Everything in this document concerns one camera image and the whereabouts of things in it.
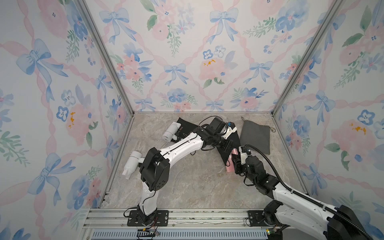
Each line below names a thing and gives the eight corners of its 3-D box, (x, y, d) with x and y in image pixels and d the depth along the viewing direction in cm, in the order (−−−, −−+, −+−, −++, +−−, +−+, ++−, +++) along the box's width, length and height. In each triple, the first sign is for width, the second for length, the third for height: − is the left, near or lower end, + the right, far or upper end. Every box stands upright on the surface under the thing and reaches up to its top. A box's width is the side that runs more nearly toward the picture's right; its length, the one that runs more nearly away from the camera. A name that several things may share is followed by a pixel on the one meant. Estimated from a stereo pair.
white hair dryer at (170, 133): (164, 140, 105) (162, 135, 101) (174, 124, 115) (173, 119, 110) (173, 143, 104) (172, 138, 99) (183, 127, 113) (182, 121, 108)
